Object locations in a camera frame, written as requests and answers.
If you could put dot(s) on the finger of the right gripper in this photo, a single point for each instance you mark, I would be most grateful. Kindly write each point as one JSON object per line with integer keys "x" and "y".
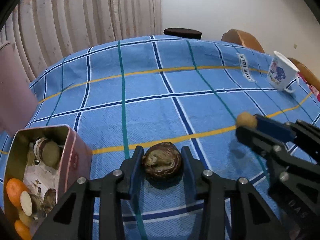
{"x": 270, "y": 148}
{"x": 300, "y": 133}

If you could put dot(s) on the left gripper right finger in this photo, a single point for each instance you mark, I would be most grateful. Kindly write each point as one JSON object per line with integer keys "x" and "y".
{"x": 229, "y": 204}

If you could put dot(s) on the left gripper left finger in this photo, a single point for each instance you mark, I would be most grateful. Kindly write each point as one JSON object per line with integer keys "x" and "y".
{"x": 72, "y": 216}

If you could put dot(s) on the dark brown passion fruit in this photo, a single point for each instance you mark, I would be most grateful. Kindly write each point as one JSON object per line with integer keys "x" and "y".
{"x": 49, "y": 201}

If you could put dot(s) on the orange tangerine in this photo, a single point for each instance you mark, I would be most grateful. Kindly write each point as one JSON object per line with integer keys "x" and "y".
{"x": 22, "y": 230}
{"x": 14, "y": 189}

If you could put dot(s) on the cut brown fruit half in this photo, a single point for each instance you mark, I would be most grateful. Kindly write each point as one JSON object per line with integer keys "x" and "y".
{"x": 26, "y": 203}

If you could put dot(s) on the printed paper sheet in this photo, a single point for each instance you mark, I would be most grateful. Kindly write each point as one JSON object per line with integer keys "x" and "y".
{"x": 39, "y": 178}

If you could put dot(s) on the white blue floral cup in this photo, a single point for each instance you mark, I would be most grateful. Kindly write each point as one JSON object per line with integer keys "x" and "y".
{"x": 281, "y": 72}

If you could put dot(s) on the gold metal tin tray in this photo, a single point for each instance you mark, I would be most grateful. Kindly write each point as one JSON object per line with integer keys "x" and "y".
{"x": 75, "y": 155}

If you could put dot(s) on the brown wooden chair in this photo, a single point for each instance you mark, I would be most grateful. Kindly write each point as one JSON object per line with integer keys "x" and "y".
{"x": 242, "y": 38}

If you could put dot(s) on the pink plastic pitcher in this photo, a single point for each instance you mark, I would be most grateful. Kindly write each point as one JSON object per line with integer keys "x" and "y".
{"x": 18, "y": 103}

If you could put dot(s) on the blue plaid tablecloth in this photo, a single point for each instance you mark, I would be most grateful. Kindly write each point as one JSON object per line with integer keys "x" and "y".
{"x": 152, "y": 89}

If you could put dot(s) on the dark round stool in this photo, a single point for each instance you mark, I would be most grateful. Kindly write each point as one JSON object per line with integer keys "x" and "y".
{"x": 183, "y": 33}

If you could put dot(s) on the pink floral curtain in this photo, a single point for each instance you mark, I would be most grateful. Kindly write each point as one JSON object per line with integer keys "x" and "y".
{"x": 45, "y": 31}

